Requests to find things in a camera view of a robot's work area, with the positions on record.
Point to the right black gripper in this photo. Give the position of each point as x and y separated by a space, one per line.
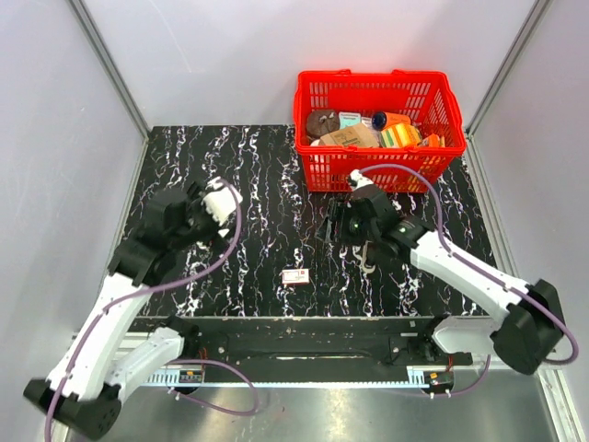
338 212

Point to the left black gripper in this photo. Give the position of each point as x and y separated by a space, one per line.
197 203

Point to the large beige stapler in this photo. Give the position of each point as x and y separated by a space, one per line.
367 262

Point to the red white staple box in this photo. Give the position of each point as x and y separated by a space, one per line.
295 276

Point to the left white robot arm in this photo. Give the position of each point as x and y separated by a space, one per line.
88 387

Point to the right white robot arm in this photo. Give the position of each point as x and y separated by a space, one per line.
523 321

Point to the brown cardboard packet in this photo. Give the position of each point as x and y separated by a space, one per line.
357 135

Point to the brown round item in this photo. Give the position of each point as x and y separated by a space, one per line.
321 122

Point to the teal white box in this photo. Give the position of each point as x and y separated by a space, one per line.
348 119

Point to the yellow green striped box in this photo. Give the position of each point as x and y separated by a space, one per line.
400 135

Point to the orange bottle blue cap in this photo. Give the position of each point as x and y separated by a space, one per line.
384 119

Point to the orange small packet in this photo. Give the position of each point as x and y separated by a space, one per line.
433 141

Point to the red plastic basket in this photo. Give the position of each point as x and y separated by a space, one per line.
425 96

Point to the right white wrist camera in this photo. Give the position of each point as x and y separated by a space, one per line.
358 181

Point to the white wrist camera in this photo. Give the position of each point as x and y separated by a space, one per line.
358 181
220 200

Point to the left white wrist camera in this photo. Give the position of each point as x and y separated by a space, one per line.
220 200

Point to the black mounting base plate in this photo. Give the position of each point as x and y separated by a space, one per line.
395 341

